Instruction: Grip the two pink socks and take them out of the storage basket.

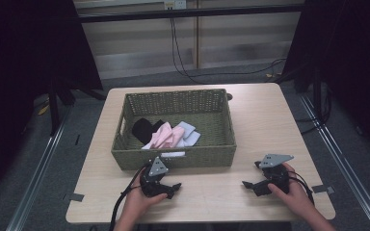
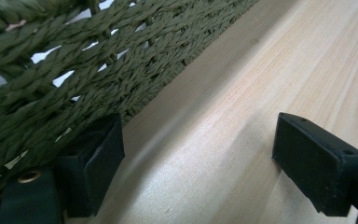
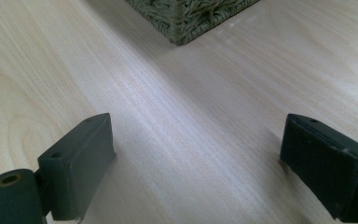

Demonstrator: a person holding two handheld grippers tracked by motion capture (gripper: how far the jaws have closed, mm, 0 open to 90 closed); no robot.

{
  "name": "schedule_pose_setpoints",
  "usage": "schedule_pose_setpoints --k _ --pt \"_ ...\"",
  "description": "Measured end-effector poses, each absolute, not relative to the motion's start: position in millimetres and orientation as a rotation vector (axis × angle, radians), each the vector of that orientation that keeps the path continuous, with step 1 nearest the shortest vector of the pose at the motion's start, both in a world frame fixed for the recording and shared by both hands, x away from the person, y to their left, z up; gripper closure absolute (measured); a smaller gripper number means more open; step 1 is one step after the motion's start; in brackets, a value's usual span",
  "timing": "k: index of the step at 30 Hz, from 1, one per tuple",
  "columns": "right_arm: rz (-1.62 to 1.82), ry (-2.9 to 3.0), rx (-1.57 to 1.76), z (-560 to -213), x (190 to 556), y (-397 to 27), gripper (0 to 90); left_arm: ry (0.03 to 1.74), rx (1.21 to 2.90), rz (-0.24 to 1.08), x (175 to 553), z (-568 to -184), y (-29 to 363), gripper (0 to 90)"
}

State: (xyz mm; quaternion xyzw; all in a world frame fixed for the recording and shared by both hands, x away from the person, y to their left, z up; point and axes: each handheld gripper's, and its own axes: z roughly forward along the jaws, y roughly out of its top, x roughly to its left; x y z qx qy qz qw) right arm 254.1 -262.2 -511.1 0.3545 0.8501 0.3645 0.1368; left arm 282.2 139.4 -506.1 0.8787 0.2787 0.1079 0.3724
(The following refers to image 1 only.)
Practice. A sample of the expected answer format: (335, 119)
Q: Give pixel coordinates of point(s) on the grey tape strip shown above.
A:
(322, 189)
(74, 197)

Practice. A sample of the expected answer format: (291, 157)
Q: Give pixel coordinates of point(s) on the light blue sock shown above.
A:
(191, 136)

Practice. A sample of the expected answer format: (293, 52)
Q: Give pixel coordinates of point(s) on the black sock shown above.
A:
(142, 130)

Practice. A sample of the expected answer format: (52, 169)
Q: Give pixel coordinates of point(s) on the pink sock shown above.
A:
(165, 136)

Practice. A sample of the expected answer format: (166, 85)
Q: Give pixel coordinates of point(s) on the small dark round knob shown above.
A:
(229, 96)

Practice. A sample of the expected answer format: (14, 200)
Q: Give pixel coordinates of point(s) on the person's left hand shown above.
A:
(138, 202)

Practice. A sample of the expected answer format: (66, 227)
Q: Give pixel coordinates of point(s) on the metal floor rail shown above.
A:
(343, 163)
(40, 170)

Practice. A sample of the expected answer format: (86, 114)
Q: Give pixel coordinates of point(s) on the green woven basket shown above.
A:
(212, 128)

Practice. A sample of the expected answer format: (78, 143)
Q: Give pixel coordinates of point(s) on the black metal stand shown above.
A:
(317, 96)
(54, 109)

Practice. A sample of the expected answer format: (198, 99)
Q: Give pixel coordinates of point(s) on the person's right hand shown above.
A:
(297, 199)

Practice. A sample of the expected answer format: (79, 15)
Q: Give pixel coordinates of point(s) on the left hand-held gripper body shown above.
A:
(152, 184)

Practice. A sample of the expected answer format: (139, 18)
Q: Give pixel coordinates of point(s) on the black horizontal bar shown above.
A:
(189, 13)

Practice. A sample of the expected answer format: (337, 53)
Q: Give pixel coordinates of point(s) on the white wall power outlet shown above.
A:
(175, 4)

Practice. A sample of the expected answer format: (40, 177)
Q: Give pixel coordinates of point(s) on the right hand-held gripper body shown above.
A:
(276, 176)

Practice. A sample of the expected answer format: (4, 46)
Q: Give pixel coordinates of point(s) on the black curtain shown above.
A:
(19, 80)
(356, 64)

